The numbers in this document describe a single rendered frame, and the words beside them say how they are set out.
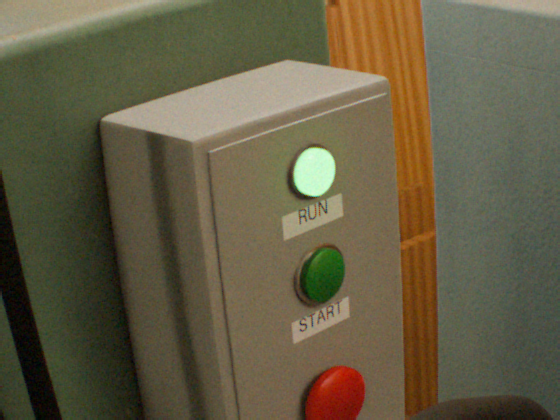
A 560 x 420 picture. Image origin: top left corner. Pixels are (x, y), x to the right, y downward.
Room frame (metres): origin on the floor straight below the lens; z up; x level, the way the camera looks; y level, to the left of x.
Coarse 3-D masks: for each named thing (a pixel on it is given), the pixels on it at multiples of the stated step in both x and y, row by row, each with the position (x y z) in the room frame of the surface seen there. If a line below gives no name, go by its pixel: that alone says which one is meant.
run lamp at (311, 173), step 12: (312, 144) 0.41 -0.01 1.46; (300, 156) 0.41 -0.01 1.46; (312, 156) 0.41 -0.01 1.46; (324, 156) 0.41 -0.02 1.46; (300, 168) 0.41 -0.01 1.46; (312, 168) 0.41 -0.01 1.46; (324, 168) 0.41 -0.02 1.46; (300, 180) 0.40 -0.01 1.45; (312, 180) 0.41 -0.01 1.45; (324, 180) 0.41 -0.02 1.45; (300, 192) 0.41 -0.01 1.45; (312, 192) 0.41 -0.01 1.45
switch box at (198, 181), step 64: (128, 128) 0.41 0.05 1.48; (192, 128) 0.39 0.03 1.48; (256, 128) 0.40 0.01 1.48; (320, 128) 0.42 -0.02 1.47; (384, 128) 0.44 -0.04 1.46; (128, 192) 0.41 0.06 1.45; (192, 192) 0.38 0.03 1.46; (256, 192) 0.40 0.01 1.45; (384, 192) 0.44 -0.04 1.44; (128, 256) 0.42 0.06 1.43; (192, 256) 0.39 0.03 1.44; (256, 256) 0.39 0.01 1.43; (384, 256) 0.44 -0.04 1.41; (128, 320) 0.42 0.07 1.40; (192, 320) 0.39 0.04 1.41; (256, 320) 0.39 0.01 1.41; (384, 320) 0.44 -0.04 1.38; (192, 384) 0.40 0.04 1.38; (256, 384) 0.39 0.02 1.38; (384, 384) 0.44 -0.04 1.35
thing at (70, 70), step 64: (0, 0) 0.50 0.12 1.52; (64, 0) 0.47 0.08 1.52; (128, 0) 0.45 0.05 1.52; (192, 0) 0.46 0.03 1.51; (256, 0) 0.48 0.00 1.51; (320, 0) 0.51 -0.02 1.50; (0, 64) 0.40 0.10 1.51; (64, 64) 0.42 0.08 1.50; (128, 64) 0.44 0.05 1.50; (192, 64) 0.46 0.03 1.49; (256, 64) 0.48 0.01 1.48; (320, 64) 0.50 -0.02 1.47; (0, 128) 0.40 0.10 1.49; (64, 128) 0.42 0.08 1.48; (64, 192) 0.41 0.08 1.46; (64, 256) 0.41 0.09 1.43; (0, 320) 0.39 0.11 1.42; (64, 320) 0.41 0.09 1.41; (0, 384) 0.39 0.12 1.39; (64, 384) 0.40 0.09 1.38; (128, 384) 0.42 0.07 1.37
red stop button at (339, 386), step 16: (336, 368) 0.41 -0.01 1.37; (352, 368) 0.41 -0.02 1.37; (320, 384) 0.40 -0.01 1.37; (336, 384) 0.40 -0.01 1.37; (352, 384) 0.41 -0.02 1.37; (320, 400) 0.40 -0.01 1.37; (336, 400) 0.40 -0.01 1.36; (352, 400) 0.41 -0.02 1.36; (320, 416) 0.40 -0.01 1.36; (336, 416) 0.40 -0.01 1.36; (352, 416) 0.41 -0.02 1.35
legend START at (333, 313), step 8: (336, 304) 0.42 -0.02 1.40; (344, 304) 0.42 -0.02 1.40; (320, 312) 0.41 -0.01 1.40; (328, 312) 0.42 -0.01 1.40; (336, 312) 0.42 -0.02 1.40; (344, 312) 0.42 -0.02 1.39; (304, 320) 0.41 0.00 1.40; (312, 320) 0.41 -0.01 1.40; (320, 320) 0.41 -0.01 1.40; (328, 320) 0.42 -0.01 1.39; (336, 320) 0.42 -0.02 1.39; (296, 328) 0.40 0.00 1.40; (304, 328) 0.41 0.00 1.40; (312, 328) 0.41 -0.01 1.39; (320, 328) 0.41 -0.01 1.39; (296, 336) 0.40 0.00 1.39; (304, 336) 0.41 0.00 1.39
